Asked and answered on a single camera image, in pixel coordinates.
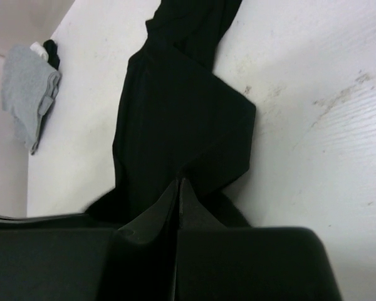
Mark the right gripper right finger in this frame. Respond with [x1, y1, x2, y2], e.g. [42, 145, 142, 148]
[177, 179, 342, 300]

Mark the folded black tank top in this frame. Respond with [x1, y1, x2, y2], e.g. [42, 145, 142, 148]
[43, 40, 60, 70]

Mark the black tank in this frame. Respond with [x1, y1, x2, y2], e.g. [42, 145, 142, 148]
[86, 1, 256, 226]
[43, 40, 60, 70]

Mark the folded white tank top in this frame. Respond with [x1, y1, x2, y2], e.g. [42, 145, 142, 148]
[29, 41, 49, 62]

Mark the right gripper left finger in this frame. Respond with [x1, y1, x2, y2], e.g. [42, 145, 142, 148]
[0, 181, 178, 300]

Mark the folded grey tank top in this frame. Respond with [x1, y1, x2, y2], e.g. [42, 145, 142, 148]
[1, 45, 61, 155]

